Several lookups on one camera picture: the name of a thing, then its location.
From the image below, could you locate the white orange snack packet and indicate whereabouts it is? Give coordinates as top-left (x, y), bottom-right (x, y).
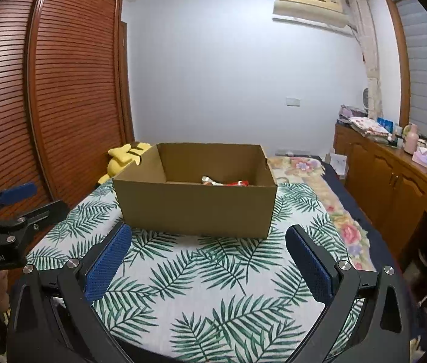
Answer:
top-left (201, 175), bottom-right (222, 186)

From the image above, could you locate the floral bed quilt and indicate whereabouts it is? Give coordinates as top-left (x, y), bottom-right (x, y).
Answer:
top-left (268, 156), bottom-right (396, 271)

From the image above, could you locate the palm leaf bed cover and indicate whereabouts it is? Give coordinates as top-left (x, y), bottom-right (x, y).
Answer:
top-left (25, 183), bottom-right (373, 363)

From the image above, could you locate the wooden sideboard cabinet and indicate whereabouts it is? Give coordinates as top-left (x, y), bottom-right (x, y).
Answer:
top-left (333, 123), bottom-right (427, 261)

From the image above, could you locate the yellow Pikachu plush toy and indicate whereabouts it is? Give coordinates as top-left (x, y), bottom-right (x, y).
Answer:
top-left (98, 142), bottom-right (151, 185)

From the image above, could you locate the white paper bag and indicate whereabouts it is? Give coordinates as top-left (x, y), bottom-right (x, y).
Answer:
top-left (325, 153), bottom-right (348, 178)

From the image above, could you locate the red white snack packet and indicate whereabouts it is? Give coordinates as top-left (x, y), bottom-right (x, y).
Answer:
top-left (223, 180), bottom-right (249, 187)

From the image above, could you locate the brown louvered wardrobe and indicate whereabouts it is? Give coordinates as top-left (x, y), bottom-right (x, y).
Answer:
top-left (0, 0), bottom-right (133, 219)

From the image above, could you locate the brown cardboard box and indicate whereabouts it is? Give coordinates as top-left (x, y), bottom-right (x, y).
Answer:
top-left (112, 142), bottom-right (278, 238)

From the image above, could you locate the tissue box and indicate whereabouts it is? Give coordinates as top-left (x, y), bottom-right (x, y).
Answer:
top-left (412, 146), bottom-right (427, 168)

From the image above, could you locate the folded floral cloth stack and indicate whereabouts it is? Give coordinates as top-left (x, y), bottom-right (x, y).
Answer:
top-left (349, 116), bottom-right (389, 138)

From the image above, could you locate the pink thermos jug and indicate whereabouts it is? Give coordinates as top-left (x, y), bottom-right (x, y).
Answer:
top-left (403, 123), bottom-right (419, 155)

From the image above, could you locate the small white fan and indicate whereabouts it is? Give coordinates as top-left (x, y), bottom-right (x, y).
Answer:
top-left (363, 87), bottom-right (369, 113)

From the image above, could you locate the beige curtain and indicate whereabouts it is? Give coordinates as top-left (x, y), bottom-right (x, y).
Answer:
top-left (348, 0), bottom-right (383, 120)

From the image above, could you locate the white wall switch plate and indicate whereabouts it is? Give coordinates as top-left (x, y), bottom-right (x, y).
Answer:
top-left (286, 97), bottom-right (300, 107)

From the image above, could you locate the white wall air conditioner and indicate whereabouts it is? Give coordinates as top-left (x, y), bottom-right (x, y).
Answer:
top-left (272, 0), bottom-right (358, 35)

